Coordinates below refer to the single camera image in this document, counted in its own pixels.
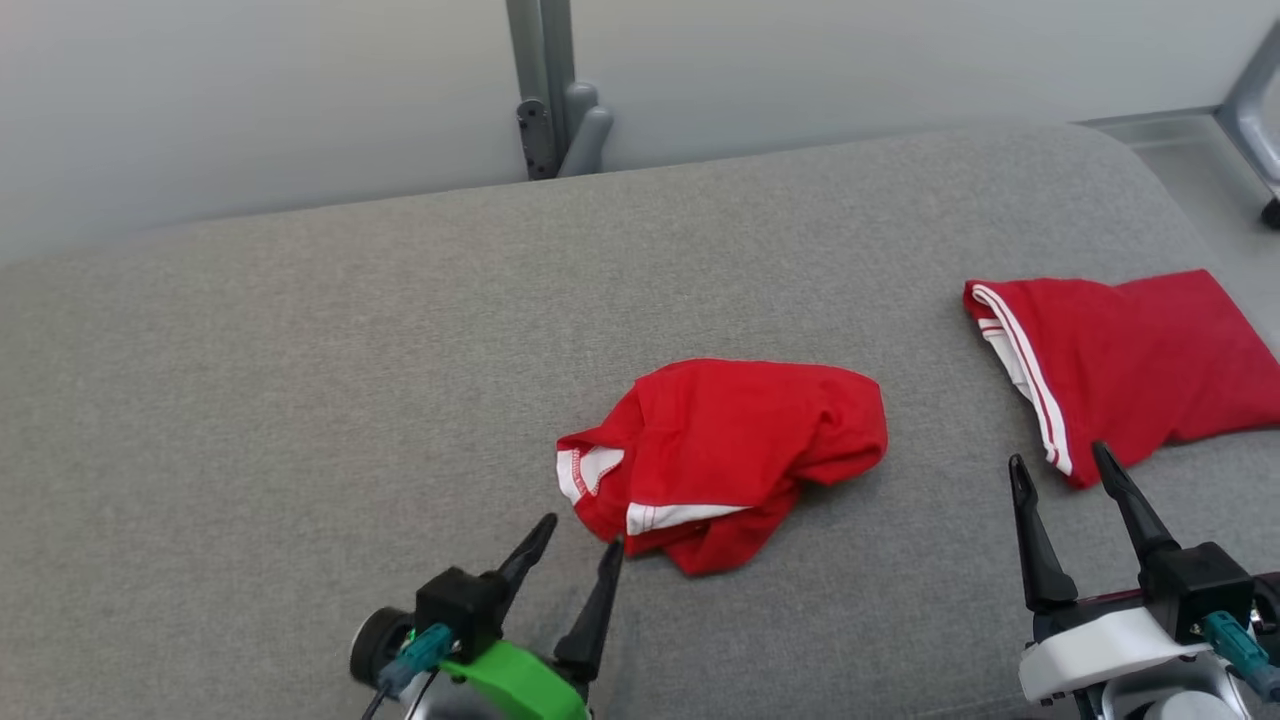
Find red jersey with white trim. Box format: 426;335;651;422
963;268;1280;491

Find red shorts with white trim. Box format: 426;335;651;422
556;358;889;578

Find grey metal frame leg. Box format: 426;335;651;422
1215;20;1280;201

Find arm teal-plug black cable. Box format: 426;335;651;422
360;625;456;720
1200;612;1280;701

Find right arm teal-plug black cable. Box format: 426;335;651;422
1200;612;1280;701

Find left arm teal-plug black cable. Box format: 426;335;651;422
360;625;456;720

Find grey metal frame post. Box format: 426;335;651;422
505;0;615;182

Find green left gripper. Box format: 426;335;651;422
440;513;626;720

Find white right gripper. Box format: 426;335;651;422
1008;440;1216;704

